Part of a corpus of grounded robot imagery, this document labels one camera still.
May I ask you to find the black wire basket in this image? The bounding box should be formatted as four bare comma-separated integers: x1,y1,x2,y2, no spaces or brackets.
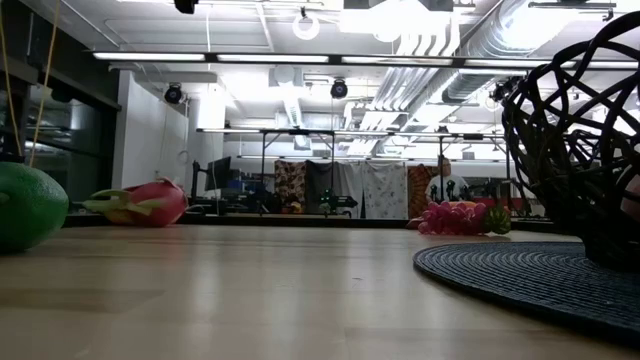
501,10,640,274

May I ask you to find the purple grape bunch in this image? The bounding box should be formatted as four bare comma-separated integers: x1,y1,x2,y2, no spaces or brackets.
417,200,513,237

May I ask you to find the overhead LED light bar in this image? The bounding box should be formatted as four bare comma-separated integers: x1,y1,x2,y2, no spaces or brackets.
91,49,640,70

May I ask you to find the black ceiling spotlight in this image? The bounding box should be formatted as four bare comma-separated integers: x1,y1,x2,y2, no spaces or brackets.
329,77,350,100
490,77,511,104
164,82,185,106

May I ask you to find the black metal rack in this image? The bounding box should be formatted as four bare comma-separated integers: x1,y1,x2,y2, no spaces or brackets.
259,128,336,217
438,132,512,211

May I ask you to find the black aluminium table frame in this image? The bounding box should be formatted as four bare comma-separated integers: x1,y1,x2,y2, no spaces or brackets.
64,212,581,235

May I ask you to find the standing person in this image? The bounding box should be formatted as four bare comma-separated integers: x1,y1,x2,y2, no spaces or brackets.
424,157,470,204

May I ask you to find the background robot with green lights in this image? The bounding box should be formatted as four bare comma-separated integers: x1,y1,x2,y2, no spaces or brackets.
318,188,359,218

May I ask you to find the white hanging cloth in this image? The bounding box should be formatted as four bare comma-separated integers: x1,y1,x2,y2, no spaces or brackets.
343,160,409,220

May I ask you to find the green lime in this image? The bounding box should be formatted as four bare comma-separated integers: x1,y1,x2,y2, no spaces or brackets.
0,161,70,254

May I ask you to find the silver ventilation duct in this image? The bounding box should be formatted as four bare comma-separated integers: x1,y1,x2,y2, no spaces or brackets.
442,0,569,105

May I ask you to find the black computer monitor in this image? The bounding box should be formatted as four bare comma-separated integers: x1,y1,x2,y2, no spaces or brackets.
203,156,233,193

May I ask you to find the brown patterned hanging cloth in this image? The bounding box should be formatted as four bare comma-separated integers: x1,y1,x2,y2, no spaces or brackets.
273,159,308,215

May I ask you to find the white ring lamp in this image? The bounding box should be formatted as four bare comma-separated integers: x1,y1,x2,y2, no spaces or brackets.
292,7,322,42

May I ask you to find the orange patterned hanging cloth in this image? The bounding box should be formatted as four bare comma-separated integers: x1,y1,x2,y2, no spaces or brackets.
406,164,441,219

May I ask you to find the dark grey hanging cloth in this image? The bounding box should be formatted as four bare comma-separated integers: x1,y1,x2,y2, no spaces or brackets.
305,160,347,216

